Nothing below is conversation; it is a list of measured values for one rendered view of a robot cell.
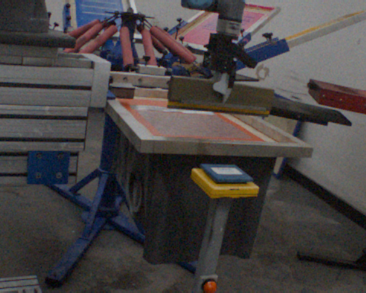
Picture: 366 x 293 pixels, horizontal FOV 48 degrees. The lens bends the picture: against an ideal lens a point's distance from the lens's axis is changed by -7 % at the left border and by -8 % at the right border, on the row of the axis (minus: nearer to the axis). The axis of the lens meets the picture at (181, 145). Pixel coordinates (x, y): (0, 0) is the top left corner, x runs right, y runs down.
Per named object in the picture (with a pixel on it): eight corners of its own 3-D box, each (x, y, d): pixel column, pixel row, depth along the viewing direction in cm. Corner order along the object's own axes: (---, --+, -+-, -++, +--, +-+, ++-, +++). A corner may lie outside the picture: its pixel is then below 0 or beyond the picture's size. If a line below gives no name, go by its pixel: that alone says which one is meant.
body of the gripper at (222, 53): (200, 68, 136) (207, 30, 133) (225, 72, 139) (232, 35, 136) (211, 72, 129) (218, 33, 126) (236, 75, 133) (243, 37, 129)
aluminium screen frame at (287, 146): (311, 158, 140) (314, 147, 139) (139, 152, 118) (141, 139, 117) (213, 101, 210) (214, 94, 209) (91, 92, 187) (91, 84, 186)
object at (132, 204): (162, 238, 142) (178, 143, 133) (137, 239, 139) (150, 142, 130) (127, 183, 183) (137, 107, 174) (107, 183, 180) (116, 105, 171)
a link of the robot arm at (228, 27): (234, 22, 135) (247, 24, 128) (232, 36, 136) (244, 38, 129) (213, 18, 132) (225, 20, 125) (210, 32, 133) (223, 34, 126)
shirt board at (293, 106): (335, 123, 264) (338, 110, 262) (349, 138, 225) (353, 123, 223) (128, 82, 278) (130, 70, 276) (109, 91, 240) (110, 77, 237)
